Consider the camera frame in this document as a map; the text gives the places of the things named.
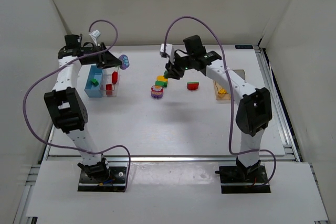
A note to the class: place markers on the aluminium table frame rail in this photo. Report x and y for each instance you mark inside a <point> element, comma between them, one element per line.
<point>281,116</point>

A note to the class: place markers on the clear transparent container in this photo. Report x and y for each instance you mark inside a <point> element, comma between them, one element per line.
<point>110,82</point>

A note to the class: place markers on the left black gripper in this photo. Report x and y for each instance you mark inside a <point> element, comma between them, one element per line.
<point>104,57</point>

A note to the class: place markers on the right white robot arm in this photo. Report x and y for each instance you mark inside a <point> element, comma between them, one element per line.
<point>254,105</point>

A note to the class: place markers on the yellow rounded lego brick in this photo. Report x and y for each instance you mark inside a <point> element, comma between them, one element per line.
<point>161,79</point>

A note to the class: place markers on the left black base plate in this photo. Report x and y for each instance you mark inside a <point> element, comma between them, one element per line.
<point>103,178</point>

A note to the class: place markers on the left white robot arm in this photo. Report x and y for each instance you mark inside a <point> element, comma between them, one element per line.
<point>66,108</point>

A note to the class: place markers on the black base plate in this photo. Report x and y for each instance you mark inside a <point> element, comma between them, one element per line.
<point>233,181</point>
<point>103,178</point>

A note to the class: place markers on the purple flower lego piece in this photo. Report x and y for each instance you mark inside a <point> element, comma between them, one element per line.
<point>125,62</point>

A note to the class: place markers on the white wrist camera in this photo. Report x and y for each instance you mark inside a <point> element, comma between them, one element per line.
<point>94,35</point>
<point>167,51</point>

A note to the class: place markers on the small red lego brick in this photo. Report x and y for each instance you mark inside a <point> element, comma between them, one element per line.
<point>109,89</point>

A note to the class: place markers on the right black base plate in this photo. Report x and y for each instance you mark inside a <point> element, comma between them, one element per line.
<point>233,181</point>

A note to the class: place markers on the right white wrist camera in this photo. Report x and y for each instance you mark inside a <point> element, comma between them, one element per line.
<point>167,51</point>

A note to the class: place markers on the blue container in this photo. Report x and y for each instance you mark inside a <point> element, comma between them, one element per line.
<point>93,87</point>

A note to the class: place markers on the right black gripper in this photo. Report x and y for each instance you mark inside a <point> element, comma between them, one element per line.
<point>176,67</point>

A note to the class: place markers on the amber transparent container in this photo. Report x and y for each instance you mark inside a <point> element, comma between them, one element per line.
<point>226,97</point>

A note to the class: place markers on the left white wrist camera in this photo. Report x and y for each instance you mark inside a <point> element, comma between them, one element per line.
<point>94,35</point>

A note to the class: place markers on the red comb lego brick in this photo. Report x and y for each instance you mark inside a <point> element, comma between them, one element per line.
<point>114,77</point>

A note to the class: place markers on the small green lego brick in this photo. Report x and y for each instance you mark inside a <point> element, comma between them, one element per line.
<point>94,82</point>

